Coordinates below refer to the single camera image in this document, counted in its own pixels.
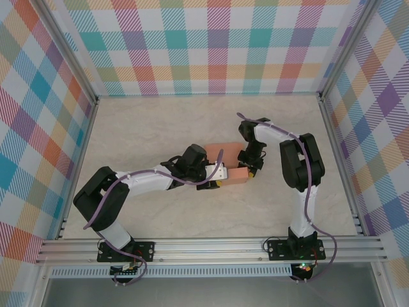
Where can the long aluminium mounting rail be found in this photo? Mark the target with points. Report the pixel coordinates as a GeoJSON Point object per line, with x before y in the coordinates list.
{"type": "Point", "coordinates": [207, 249]}

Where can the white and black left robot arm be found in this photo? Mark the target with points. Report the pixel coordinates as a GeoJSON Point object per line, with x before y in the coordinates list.
{"type": "Point", "coordinates": [96, 198]}

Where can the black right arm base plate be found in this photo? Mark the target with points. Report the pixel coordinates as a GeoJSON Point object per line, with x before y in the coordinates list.
{"type": "Point", "coordinates": [278, 249]}

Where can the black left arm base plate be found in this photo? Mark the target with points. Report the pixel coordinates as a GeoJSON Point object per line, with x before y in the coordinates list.
{"type": "Point", "coordinates": [145, 251]}

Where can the slanted aluminium frame post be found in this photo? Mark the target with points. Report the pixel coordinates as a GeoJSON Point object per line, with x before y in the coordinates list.
{"type": "Point", "coordinates": [346, 48]}
{"type": "Point", "coordinates": [67, 51]}

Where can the small black controller board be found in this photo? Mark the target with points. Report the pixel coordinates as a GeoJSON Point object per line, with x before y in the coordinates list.
{"type": "Point", "coordinates": [126, 271]}
{"type": "Point", "coordinates": [303, 268]}

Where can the aluminium table side rail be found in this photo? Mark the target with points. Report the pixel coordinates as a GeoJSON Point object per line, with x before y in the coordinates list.
{"type": "Point", "coordinates": [83, 144]}
{"type": "Point", "coordinates": [335, 144]}

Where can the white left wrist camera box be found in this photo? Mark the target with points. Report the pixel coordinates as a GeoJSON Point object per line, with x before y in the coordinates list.
{"type": "Point", "coordinates": [219, 172]}

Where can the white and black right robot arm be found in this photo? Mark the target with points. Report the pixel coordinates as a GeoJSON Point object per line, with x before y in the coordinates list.
{"type": "Point", "coordinates": [302, 166]}

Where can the salmon paper box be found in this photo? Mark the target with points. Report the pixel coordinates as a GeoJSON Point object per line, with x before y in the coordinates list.
{"type": "Point", "coordinates": [223, 150]}

